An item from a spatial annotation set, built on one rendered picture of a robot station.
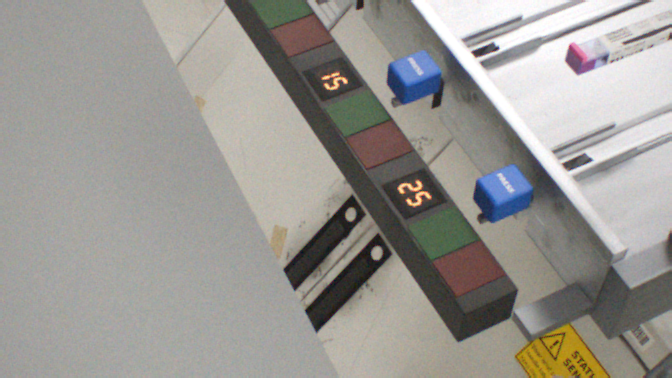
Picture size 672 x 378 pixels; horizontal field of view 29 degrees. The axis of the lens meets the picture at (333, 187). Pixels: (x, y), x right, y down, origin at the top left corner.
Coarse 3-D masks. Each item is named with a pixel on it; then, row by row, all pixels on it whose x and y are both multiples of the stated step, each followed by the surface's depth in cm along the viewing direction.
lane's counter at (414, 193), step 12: (396, 180) 84; (408, 180) 84; (420, 180) 84; (432, 180) 84; (396, 192) 83; (408, 192) 84; (420, 192) 84; (432, 192) 84; (396, 204) 83; (408, 204) 83; (420, 204) 83; (432, 204) 83; (408, 216) 82
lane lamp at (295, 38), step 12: (288, 24) 92; (300, 24) 92; (312, 24) 92; (276, 36) 91; (288, 36) 91; (300, 36) 91; (312, 36) 91; (324, 36) 91; (288, 48) 91; (300, 48) 91; (312, 48) 91
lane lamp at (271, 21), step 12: (264, 0) 93; (276, 0) 93; (288, 0) 93; (300, 0) 93; (264, 12) 93; (276, 12) 93; (288, 12) 93; (300, 12) 93; (312, 12) 93; (276, 24) 92
